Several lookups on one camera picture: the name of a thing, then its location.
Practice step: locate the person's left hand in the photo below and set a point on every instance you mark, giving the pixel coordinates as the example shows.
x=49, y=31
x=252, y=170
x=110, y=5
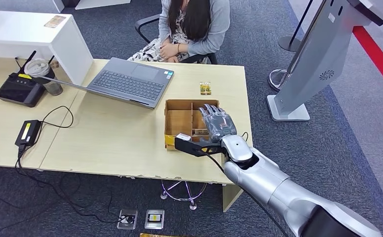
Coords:
x=169, y=50

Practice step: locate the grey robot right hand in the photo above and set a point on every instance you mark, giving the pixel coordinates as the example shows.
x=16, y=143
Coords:
x=219, y=124

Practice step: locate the yellow green ID card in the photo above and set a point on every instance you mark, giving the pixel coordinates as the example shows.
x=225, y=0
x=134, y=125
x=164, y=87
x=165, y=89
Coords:
x=205, y=88

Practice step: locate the wooden divided box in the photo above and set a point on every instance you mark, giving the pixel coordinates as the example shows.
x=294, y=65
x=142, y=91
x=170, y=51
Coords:
x=176, y=122

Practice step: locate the clear lidded drink cup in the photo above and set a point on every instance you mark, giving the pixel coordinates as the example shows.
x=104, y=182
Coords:
x=36, y=68

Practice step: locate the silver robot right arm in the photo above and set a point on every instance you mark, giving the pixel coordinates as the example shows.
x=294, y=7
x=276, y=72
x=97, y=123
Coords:
x=270, y=183

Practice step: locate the room key card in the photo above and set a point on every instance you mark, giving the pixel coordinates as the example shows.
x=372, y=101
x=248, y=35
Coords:
x=199, y=132

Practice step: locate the person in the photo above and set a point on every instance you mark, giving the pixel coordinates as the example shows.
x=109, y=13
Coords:
x=211, y=29

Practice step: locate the beige card on cabinet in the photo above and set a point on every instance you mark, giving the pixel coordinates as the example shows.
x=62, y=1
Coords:
x=55, y=21

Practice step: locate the grey open laptop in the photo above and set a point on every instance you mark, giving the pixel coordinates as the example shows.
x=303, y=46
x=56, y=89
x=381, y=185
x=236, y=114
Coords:
x=129, y=84

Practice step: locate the chrome stanchion base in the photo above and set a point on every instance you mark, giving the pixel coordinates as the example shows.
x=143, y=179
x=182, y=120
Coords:
x=278, y=80

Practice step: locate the white flat board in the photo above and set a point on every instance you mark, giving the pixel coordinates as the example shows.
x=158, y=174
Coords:
x=103, y=3

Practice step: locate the chrome stool base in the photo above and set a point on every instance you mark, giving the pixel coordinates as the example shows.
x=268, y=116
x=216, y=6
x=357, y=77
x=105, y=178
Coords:
x=191, y=204

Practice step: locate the floor socket with yellow label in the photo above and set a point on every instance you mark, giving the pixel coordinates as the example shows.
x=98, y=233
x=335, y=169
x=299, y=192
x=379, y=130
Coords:
x=154, y=219

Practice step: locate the cards beneath cabinet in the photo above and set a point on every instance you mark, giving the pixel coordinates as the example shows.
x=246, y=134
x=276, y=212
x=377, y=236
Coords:
x=54, y=64

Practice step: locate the silver kiosk stand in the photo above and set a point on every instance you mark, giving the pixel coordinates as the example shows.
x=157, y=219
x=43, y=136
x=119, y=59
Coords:
x=320, y=49

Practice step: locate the gold floor strip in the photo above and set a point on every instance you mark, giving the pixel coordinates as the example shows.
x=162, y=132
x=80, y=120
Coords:
x=152, y=235

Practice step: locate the floor socket with plug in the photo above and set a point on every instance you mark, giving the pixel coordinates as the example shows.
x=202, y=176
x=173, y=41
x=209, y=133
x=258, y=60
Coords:
x=127, y=219

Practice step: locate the white low cabinet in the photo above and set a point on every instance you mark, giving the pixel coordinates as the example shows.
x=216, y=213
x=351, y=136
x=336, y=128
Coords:
x=28, y=5

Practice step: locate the white desk cabinet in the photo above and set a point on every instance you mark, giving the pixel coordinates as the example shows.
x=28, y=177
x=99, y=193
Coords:
x=21, y=34

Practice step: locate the black router with antennas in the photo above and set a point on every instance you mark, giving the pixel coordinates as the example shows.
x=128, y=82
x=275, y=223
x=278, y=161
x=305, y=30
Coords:
x=18, y=93

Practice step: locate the black power adapter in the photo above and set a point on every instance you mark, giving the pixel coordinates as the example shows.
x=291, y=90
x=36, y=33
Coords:
x=28, y=131

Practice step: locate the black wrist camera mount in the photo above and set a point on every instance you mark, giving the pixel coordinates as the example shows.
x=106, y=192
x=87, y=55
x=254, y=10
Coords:
x=188, y=147

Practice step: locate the black stanchion post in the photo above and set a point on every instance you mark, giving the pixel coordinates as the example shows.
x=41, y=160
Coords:
x=289, y=44

